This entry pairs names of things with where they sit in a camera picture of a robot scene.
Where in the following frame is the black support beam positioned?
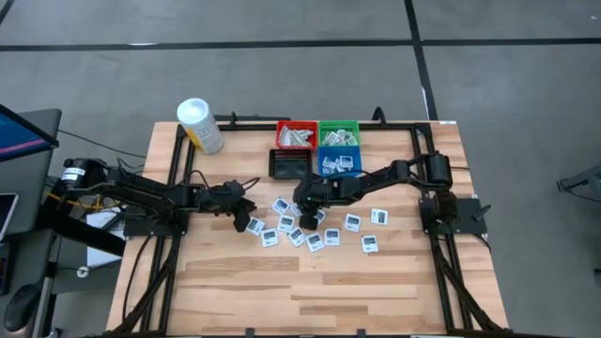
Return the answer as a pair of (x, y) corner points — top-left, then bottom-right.
(37, 213), (127, 257)

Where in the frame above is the red plastic basket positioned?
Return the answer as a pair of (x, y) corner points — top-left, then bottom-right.
(275, 120), (319, 150)

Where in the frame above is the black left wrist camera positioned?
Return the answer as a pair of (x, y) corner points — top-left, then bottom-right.
(233, 208), (253, 234)

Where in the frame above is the yellow cable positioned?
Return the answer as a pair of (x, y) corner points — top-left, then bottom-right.
(46, 191), (110, 211)

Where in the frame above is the blue plastic basket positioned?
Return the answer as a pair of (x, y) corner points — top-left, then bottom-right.
(316, 145), (363, 179)

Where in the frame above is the white paper sheet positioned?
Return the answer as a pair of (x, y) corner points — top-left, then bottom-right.
(85, 210), (127, 269)

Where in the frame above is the green plastic basket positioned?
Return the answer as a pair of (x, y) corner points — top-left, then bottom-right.
(317, 120), (362, 147)

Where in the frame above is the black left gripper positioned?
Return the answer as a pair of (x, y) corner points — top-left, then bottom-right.
(205, 179), (258, 215)

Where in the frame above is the grey workstation cart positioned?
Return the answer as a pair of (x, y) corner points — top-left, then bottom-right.
(0, 108), (63, 338)

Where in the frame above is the black plastic basket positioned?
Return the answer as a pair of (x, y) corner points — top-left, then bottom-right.
(268, 148), (315, 180)

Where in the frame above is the white wipes canister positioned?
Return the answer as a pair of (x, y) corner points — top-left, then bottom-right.
(176, 97), (225, 156)

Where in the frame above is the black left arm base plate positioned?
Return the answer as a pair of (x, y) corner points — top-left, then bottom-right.
(122, 206), (192, 238)

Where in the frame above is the black left camera cable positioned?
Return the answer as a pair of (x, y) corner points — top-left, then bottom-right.
(234, 176), (262, 192)

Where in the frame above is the black floor cable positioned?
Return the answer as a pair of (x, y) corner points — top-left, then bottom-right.
(58, 129), (147, 160)

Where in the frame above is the black computer monitor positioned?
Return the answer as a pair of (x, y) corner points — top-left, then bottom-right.
(0, 103), (60, 163)

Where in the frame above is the grey metal stand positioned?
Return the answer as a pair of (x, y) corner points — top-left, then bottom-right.
(557, 163), (601, 203)

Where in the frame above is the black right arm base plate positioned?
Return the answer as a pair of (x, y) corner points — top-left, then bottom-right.
(419, 195), (488, 236)

